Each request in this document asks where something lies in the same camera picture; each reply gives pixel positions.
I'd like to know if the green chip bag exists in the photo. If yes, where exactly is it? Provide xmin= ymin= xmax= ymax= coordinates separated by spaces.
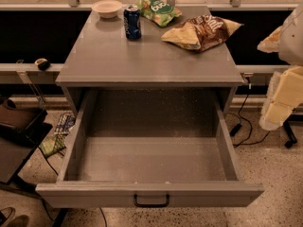
xmin=135 ymin=0 xmax=182 ymax=27

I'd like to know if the brown yellow chip bag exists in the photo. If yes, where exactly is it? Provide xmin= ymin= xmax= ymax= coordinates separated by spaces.
xmin=161 ymin=14 xmax=241 ymax=52

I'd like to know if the white bowl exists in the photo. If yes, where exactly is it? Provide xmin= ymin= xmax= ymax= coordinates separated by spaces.
xmin=92 ymin=0 xmax=122 ymax=19

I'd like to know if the grey drawer cabinet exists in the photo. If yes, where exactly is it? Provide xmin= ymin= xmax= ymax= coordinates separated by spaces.
xmin=56 ymin=12 xmax=242 ymax=109

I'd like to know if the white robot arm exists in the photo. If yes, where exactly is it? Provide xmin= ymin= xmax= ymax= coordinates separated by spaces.
xmin=258 ymin=4 xmax=303 ymax=131

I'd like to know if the green snack packet on floor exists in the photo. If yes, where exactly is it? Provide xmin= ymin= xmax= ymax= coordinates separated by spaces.
xmin=39 ymin=134 xmax=66 ymax=158

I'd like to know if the patterned packet on floor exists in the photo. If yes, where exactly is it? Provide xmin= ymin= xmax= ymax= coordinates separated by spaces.
xmin=54 ymin=113 xmax=76 ymax=135

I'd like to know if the grey top drawer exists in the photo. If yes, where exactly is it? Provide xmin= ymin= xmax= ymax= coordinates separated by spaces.
xmin=37 ymin=89 xmax=263 ymax=208

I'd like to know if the black floor cable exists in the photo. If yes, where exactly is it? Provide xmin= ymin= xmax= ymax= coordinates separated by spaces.
xmin=98 ymin=207 xmax=109 ymax=227

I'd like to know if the black power adapter cable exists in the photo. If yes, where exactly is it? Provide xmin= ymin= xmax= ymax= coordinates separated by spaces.
xmin=226 ymin=73 xmax=271 ymax=148

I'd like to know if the black side table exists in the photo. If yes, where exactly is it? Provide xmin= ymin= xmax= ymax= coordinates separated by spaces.
xmin=0 ymin=98 xmax=69 ymax=227

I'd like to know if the blue soda can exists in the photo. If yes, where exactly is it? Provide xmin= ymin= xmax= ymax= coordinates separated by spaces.
xmin=123 ymin=5 xmax=141 ymax=40

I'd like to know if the small black round device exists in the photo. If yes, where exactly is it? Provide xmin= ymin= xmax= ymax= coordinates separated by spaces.
xmin=35 ymin=58 xmax=50 ymax=71

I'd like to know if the black top drawer handle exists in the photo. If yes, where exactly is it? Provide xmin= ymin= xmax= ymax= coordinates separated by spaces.
xmin=134 ymin=194 xmax=170 ymax=208

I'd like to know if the black wheeled stand base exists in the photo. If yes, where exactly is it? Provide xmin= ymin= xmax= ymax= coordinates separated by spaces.
xmin=283 ymin=113 xmax=303 ymax=148

